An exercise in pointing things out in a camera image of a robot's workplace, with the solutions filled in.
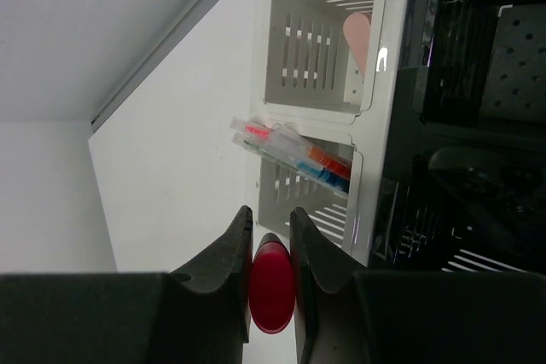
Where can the pink highlighter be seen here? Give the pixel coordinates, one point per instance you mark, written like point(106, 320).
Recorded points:
point(271, 291)

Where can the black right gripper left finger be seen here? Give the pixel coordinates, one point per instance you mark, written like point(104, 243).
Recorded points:
point(197, 313)

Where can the red ink pen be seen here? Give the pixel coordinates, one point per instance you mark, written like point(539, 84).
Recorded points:
point(302, 151)

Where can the white slotted organizer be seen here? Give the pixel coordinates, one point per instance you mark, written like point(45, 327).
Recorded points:
point(304, 76)

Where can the pink eraser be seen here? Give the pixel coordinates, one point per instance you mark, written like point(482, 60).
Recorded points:
point(356, 30)

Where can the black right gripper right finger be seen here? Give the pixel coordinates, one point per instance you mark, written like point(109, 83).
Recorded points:
point(347, 313)

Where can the green pen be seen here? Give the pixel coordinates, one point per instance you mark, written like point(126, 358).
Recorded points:
point(255, 150)

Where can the black slotted organizer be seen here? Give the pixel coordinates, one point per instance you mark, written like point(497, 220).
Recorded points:
point(471, 74)

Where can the blue ink pen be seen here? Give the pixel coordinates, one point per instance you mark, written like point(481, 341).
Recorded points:
point(321, 175)

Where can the black handled scissors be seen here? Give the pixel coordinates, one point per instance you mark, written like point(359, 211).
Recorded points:
point(506, 199)

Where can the pink pen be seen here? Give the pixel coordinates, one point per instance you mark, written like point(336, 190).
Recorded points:
point(248, 133)

